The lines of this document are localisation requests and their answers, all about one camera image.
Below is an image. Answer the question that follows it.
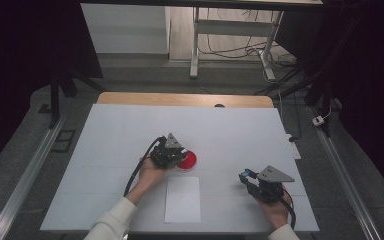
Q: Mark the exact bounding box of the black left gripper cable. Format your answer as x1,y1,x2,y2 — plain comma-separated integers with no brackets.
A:
123,136,166,198

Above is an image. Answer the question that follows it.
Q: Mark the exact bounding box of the black floor socket frame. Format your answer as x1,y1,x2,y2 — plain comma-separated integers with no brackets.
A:
51,129,76,154

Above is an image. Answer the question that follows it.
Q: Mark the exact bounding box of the white paper sheet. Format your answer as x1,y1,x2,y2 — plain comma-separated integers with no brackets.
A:
164,176,202,224

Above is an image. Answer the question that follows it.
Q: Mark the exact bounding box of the round red ink pad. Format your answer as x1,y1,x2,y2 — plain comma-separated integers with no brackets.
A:
176,150,198,172

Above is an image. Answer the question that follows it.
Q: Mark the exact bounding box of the aluminium floor rail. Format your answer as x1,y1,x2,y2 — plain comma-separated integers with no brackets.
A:
308,106,383,240
0,113,68,240

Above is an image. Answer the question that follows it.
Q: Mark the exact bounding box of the tangle of black floor cables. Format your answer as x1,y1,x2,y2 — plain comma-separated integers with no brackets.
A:
198,8,298,69

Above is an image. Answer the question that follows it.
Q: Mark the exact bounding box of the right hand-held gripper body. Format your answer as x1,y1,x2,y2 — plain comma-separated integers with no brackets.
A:
246,165,296,204

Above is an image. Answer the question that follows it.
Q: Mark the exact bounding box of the wooden table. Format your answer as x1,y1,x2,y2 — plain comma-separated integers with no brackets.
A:
96,91,275,109

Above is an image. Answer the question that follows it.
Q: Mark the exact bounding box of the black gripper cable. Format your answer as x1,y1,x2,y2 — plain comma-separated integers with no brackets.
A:
123,136,166,198
280,188,297,230

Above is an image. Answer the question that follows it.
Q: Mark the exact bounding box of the white cabinet panel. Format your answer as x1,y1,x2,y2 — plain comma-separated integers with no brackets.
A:
80,3,171,55

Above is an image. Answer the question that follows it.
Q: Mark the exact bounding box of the person's right hand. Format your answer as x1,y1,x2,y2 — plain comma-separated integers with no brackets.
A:
257,196,292,230

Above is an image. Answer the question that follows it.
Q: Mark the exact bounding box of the person's left hand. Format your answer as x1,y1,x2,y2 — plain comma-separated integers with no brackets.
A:
138,156,172,191

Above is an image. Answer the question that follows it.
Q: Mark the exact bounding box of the black metal stand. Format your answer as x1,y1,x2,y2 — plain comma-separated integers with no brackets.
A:
48,64,108,130
254,63,336,138

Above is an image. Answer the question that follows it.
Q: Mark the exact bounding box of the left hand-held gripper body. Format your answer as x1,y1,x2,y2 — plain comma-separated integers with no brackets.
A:
149,133,189,169

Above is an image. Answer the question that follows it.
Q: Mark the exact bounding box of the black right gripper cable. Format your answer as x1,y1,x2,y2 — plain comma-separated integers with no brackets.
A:
280,188,297,230

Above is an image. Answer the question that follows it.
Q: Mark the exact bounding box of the white metal desk frame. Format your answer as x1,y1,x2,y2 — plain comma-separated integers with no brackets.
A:
189,6,285,81

